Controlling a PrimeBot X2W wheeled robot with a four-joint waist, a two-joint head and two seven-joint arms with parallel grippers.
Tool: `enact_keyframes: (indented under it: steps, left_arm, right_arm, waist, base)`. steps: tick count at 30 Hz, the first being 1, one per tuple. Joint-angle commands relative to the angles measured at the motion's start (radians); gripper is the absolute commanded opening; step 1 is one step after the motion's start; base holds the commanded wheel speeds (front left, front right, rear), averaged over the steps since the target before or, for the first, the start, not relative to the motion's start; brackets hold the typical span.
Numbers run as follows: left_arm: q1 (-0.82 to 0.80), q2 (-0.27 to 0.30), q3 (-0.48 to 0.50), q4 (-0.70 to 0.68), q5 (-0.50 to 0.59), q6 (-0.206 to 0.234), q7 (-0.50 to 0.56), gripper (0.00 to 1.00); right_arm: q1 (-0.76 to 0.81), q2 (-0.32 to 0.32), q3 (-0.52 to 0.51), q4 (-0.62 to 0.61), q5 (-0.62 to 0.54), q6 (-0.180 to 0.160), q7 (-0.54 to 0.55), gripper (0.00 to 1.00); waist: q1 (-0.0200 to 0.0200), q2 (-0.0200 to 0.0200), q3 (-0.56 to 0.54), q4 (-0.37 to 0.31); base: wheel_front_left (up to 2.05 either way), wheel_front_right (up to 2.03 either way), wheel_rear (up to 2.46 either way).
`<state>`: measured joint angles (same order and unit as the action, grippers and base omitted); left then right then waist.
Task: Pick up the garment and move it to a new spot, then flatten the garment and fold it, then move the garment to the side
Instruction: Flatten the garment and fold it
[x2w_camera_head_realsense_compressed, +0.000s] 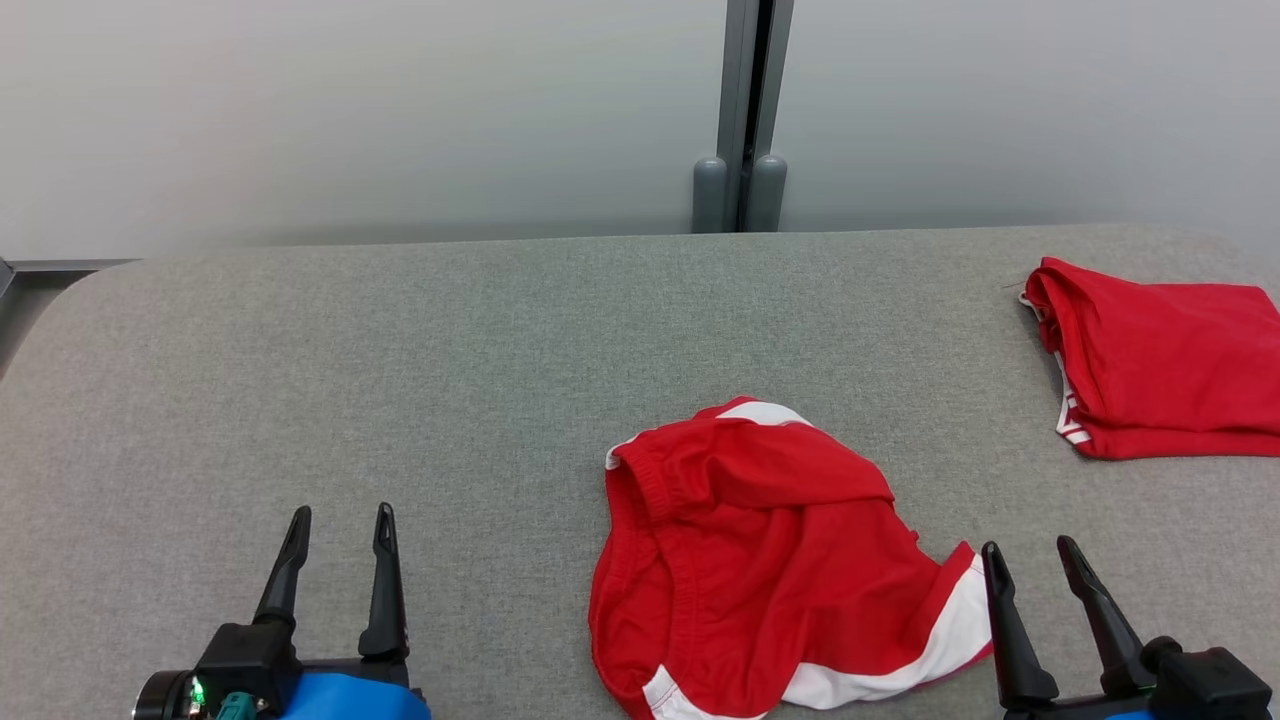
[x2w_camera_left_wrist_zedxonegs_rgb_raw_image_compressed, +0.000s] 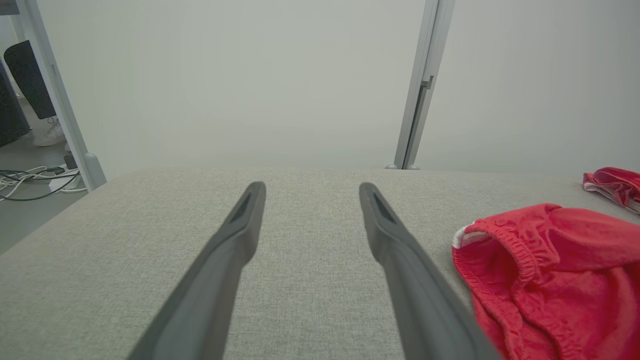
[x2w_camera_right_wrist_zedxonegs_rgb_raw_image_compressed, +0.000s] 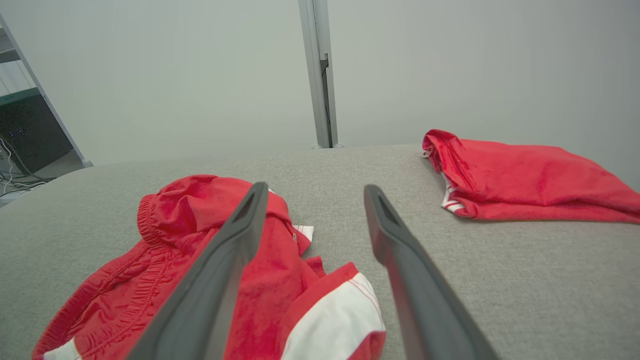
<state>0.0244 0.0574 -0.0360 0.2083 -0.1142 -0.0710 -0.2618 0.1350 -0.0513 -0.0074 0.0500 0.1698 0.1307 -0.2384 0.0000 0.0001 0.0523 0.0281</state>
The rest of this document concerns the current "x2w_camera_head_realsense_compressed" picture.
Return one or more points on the grey double partition post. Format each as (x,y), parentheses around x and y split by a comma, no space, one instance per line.
(742,100)

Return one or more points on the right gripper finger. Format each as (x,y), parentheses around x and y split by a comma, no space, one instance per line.
(1110,640)
(1015,650)

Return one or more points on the red lettered jersey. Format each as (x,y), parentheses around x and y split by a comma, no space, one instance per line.
(1170,370)

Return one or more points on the left gripper blue body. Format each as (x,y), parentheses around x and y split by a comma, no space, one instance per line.
(350,695)

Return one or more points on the right gripper blue body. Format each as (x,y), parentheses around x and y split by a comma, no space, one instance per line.
(1080,712)

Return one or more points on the black round left wrist motor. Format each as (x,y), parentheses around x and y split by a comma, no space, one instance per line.
(162,698)

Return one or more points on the teal left camera connector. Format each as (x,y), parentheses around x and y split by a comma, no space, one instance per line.
(238,708)

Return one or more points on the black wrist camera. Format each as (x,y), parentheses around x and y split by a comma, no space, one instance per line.
(245,660)
(1210,685)

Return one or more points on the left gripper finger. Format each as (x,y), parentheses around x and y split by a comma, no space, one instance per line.
(387,600)
(285,580)

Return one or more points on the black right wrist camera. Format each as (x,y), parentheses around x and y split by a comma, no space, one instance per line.
(1210,685)

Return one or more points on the red shorts white panels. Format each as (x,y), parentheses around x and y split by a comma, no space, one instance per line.
(760,560)

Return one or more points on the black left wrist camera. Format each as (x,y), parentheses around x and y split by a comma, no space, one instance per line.
(245,660)

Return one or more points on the grey partition base rail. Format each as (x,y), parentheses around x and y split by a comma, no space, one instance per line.
(60,267)

